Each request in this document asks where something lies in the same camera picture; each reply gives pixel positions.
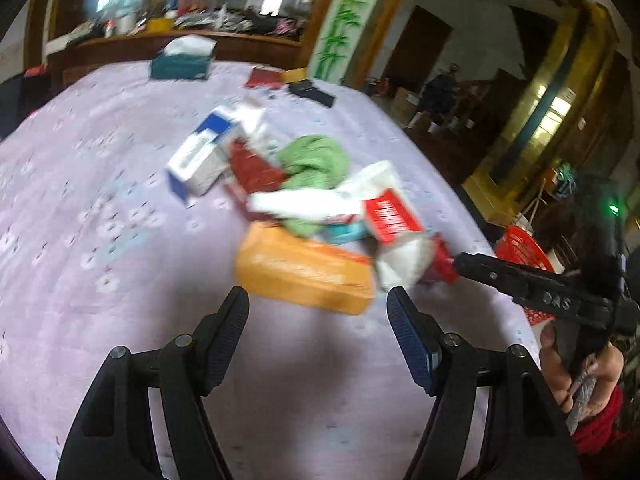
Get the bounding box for red white wipes pack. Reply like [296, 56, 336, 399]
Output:
[337, 160, 459, 290]

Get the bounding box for teal tissue pack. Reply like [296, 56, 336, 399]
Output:
[322, 221, 370, 245]

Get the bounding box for green towel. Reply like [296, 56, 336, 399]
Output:
[277, 136, 350, 238]

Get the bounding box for orange medicine box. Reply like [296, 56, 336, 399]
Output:
[235, 221, 376, 315]

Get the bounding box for dark red snack wrapper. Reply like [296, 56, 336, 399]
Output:
[230, 139, 288, 194]

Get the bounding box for blue white medicine box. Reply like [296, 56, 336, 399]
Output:
[165, 101, 266, 207]

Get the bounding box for white green medicine box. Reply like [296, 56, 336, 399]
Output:
[246, 188, 364, 224]

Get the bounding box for red plastic trash basket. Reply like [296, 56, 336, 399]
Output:
[494, 224, 558, 328]

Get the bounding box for person's right hand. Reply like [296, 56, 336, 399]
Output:
[539, 322, 624, 424]

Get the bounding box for black pouch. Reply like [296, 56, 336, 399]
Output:
[288, 79, 335, 108]

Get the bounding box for yellow tape roll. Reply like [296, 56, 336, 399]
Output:
[280, 67, 308, 84]

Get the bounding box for wooden sideboard counter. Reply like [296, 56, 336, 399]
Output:
[47, 30, 302, 88]

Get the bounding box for teal tissue box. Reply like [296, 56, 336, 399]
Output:
[150, 35, 217, 80]

